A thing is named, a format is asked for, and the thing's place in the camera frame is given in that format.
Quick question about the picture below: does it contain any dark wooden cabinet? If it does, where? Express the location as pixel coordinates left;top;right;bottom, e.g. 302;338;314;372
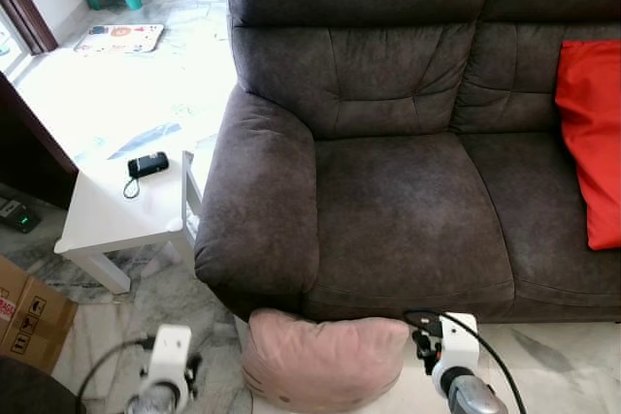
0;75;79;209

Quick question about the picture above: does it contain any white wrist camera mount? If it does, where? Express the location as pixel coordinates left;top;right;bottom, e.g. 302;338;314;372
432;313;480;383
146;325;193;388

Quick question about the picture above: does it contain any black device with cord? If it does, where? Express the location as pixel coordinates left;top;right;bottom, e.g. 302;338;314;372
122;151;170;201

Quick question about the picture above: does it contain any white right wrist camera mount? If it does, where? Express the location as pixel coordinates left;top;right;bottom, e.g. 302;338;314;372
432;313;480;383

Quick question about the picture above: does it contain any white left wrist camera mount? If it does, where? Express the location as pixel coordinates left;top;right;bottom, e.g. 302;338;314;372
146;325;193;388

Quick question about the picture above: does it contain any cardboard box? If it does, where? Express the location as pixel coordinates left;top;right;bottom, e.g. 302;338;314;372
0;257;78;373

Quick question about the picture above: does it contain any pink plush pillow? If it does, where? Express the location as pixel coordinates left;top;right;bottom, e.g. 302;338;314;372
240;308;411;414

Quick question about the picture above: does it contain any dark round object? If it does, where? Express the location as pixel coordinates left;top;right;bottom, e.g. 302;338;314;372
0;356;79;414

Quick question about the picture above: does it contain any printed floor mat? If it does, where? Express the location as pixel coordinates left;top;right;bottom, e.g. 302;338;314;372
74;23;165;55

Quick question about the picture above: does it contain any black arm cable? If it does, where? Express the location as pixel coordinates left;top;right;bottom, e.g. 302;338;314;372
403;309;528;414
76;336;156;414

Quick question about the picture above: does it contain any red pillow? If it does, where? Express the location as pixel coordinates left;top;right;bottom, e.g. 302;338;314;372
555;40;621;251

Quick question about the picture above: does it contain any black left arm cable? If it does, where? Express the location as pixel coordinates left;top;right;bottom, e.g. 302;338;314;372
76;336;156;414

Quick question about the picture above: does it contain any brown door frame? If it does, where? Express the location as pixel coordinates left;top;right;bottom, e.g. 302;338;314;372
0;0;59;54

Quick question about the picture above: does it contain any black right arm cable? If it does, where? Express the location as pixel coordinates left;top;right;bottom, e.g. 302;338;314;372
403;309;528;414

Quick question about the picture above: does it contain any white side table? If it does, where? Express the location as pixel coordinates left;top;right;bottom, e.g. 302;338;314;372
54;150;205;295

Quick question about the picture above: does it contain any black power strip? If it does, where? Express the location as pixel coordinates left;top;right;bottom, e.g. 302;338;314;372
0;198;42;235

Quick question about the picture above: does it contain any dark brown fabric sofa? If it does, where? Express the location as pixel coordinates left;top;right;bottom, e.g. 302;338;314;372
194;0;621;324

